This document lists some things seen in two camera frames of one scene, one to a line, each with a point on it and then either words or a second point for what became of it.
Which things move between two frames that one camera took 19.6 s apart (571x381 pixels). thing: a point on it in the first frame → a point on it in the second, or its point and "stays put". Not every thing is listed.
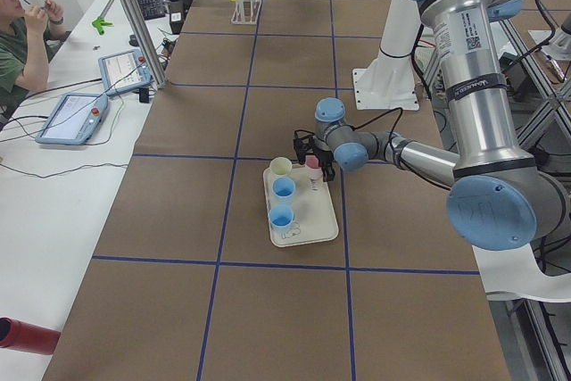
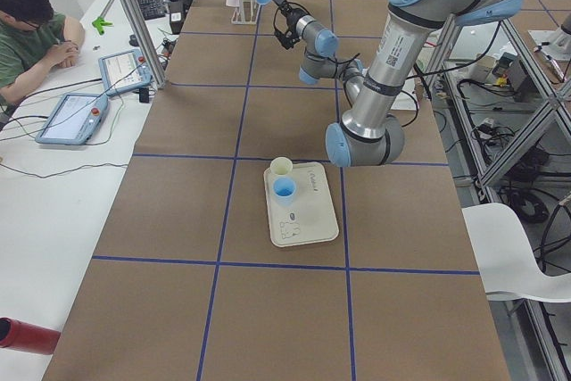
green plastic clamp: [99, 23] stays put
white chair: [514, 274] stays put
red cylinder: [26, 336] stays put
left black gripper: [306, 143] → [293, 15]
